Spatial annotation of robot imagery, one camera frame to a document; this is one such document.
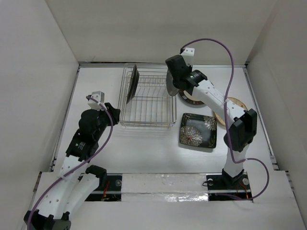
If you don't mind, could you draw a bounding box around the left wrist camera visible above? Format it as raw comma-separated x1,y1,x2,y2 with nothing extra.
86,91,105,111

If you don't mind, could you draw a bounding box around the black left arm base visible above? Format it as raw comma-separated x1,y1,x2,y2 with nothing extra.
85,165,122,202

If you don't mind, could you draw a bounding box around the silver rimmed round plate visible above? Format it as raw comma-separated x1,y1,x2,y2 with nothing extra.
126,65,140,104

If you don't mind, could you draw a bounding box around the black square floral plate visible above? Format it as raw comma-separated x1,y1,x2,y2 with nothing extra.
179,113,217,149

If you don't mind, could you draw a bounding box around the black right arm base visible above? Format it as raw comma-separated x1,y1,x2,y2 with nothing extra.
202,170,252,201

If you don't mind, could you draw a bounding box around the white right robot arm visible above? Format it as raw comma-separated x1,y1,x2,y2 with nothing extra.
165,55,258,188

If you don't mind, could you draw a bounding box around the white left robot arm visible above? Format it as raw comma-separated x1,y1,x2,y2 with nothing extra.
24,101,120,230

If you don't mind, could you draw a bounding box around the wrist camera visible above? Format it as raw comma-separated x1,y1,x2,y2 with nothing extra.
86,91,105,111
180,47,195,67

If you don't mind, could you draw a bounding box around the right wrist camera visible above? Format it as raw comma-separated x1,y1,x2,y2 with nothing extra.
180,47,195,67

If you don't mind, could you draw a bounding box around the black rimmed beige plate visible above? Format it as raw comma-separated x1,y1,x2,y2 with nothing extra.
178,90,206,108

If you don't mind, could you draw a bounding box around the grey snowflake deer plate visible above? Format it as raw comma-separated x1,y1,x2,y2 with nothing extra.
166,70,179,97

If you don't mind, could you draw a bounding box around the wire dish rack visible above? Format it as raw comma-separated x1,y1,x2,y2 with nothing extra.
118,66,177,128

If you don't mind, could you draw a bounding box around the foil covered rail bar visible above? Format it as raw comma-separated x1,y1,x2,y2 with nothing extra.
92,172,251,203

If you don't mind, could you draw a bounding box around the cream bird pattern plate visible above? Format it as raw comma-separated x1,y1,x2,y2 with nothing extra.
214,97,248,126

